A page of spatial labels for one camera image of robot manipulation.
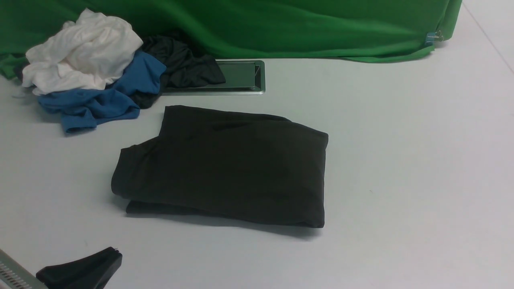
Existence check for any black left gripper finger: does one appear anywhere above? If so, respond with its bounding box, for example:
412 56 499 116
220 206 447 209
36 247 122 289

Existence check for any dark gray long-sleeve top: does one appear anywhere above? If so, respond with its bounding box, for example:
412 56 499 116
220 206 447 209
111 106 328 228

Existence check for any blue crumpled garment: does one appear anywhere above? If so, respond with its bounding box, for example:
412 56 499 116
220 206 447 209
37 51 166 134

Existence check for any white crumpled garment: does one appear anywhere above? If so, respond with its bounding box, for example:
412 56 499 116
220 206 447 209
22 9 143 96

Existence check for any dark teal garment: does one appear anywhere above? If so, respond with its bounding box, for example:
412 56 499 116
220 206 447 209
130 30 226 109

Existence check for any green backdrop cloth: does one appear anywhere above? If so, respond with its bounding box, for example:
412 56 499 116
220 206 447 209
0 0 461 79

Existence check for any blue binder clip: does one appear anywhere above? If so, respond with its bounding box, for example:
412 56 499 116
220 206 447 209
424 31 445 46

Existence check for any silver table cable hatch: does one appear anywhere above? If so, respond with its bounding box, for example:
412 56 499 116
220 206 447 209
163 60 265 96

